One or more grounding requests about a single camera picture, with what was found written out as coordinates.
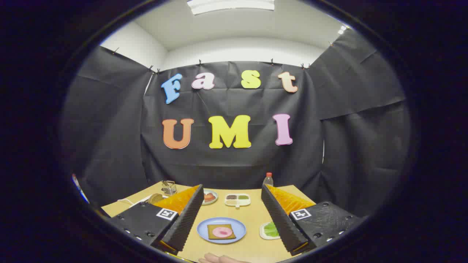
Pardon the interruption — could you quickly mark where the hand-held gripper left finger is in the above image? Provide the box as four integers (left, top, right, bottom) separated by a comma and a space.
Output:
108, 184, 204, 256

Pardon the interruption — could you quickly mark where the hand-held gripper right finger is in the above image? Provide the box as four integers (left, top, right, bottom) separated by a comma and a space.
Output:
261, 184, 366, 256

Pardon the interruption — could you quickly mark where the green lettuce leaf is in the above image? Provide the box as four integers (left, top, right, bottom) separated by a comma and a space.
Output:
264, 222, 280, 238

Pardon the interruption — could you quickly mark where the small white plate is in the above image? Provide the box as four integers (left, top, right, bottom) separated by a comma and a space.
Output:
259, 221, 281, 240

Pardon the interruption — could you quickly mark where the square tan toast slice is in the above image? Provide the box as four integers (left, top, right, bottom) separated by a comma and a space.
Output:
207, 224, 237, 240

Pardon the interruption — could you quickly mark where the pale green plate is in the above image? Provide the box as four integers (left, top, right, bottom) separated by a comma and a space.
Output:
202, 190, 219, 206

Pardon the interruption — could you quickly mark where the blue plate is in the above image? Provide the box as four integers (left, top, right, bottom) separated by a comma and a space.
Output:
197, 217, 247, 244

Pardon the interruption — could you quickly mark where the white divided dish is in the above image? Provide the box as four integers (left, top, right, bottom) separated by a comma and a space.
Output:
224, 193, 252, 209

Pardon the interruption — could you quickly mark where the black backdrop cloth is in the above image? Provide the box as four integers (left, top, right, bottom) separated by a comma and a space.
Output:
60, 27, 412, 220

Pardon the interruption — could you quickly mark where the blue white striped object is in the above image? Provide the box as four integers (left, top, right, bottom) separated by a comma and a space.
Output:
72, 174, 90, 203

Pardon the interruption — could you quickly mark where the large ceiling light panel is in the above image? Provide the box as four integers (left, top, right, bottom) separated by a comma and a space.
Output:
187, 0, 275, 15

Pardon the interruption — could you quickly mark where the metal wire basket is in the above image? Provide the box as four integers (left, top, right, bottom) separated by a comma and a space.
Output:
161, 180, 177, 196

